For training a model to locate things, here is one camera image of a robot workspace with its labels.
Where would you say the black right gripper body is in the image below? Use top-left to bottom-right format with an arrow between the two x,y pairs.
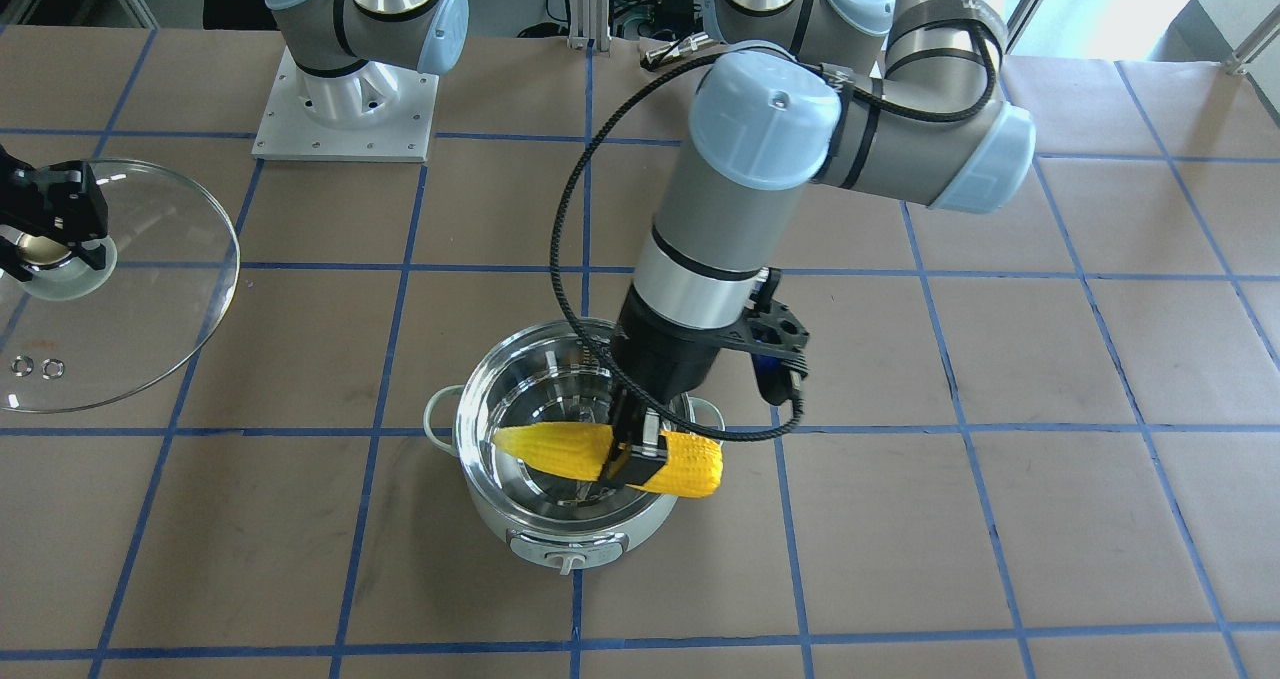
1,149 -> 109,246

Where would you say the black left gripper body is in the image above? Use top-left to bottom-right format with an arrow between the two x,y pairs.
608,290 -> 721,407

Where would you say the yellow corn cob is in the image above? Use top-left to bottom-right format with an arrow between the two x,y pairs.
492,421 -> 723,498

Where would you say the clear glass pot lid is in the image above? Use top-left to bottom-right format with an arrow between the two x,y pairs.
1,158 -> 241,414

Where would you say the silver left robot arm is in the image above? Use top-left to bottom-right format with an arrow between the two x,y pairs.
588,0 -> 1036,486

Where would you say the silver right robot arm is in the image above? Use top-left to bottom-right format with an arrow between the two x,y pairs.
3,0 -> 468,288

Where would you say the white electric cooking pot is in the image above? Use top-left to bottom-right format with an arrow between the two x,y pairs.
422,320 -> 724,575

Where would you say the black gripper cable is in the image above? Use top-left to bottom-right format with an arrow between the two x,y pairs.
548,44 -> 806,445

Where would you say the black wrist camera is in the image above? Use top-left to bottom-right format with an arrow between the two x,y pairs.
742,266 -> 810,406

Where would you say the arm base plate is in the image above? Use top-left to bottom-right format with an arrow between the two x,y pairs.
251,51 -> 439,164

